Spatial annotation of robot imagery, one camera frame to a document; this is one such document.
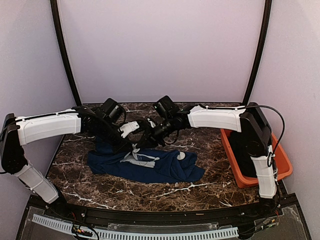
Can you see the left black frame post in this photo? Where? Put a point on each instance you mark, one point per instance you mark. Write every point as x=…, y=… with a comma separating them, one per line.
x=63, y=51

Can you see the white slotted cable duct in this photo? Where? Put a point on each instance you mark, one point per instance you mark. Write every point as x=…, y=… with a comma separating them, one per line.
x=116, y=231

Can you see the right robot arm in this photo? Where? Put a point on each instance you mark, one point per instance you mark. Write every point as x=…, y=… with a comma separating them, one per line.
x=248, y=125

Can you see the black frame post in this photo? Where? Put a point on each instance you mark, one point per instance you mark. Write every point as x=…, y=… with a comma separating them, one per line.
x=63, y=51
x=259, y=51

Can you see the right black frame post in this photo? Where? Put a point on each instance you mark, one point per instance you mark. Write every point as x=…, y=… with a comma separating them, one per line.
x=259, y=51

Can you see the blue printed t-shirt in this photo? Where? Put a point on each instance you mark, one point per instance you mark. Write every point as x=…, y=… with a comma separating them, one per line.
x=147, y=166

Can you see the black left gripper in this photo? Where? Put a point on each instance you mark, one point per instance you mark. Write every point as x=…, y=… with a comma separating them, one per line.
x=123, y=146

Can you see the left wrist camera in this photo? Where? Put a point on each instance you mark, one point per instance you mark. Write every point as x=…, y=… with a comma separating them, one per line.
x=133, y=127

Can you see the round gold white brooch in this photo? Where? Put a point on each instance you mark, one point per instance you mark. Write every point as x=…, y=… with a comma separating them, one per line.
x=181, y=156

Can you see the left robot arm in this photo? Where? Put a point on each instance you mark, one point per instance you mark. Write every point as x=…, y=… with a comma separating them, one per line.
x=18, y=132

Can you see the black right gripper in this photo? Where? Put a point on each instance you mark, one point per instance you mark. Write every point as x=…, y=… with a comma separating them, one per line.
x=150, y=141

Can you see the black front rail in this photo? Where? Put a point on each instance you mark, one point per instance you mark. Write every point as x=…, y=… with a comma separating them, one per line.
x=236, y=216

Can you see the orange plastic basket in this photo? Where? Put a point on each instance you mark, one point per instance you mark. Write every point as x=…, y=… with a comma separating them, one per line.
x=282, y=161

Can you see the black garment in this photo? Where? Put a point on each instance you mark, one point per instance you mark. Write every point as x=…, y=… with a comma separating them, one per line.
x=241, y=155

